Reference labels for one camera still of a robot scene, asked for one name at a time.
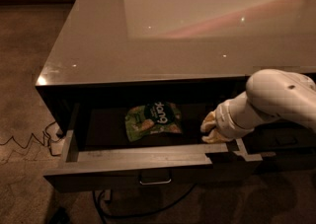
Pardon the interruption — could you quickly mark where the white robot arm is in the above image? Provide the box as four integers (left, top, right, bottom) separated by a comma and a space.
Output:
200, 69, 316, 144

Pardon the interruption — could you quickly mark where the dark cabinet with glossy top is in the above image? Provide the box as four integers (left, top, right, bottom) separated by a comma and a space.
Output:
34, 0, 316, 170

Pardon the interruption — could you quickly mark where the green snack bag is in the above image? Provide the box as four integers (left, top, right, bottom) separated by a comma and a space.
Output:
125, 102, 183, 142

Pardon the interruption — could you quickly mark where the dark object on floor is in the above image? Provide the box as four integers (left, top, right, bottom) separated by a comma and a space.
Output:
47, 207, 70, 224

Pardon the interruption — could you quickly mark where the thick black floor cable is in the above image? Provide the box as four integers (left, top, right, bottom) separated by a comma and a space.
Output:
92, 183, 197, 224

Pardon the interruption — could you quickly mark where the thin black zigzag cable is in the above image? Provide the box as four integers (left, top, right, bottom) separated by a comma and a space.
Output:
0, 120, 63, 157

